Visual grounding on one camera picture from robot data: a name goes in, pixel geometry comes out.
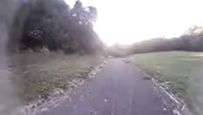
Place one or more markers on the dark wood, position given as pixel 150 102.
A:
pixel 51 26

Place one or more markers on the rough grass strip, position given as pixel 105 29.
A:
pixel 47 76

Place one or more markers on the distant row of trees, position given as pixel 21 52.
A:
pixel 175 44

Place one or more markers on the mown grass field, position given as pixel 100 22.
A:
pixel 183 72

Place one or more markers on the grey asphalt path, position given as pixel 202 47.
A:
pixel 114 93

